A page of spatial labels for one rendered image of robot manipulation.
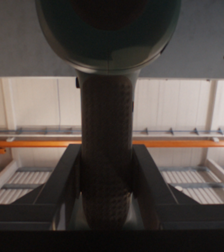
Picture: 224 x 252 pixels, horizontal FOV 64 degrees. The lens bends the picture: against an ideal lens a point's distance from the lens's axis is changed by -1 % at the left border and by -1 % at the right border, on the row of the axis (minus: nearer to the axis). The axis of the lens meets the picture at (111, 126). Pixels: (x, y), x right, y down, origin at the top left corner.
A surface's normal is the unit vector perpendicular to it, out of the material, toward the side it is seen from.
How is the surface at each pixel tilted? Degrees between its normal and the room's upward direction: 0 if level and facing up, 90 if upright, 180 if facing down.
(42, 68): 90
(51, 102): 90
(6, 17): 90
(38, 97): 90
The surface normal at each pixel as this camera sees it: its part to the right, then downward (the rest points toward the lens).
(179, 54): 0.02, 0.25
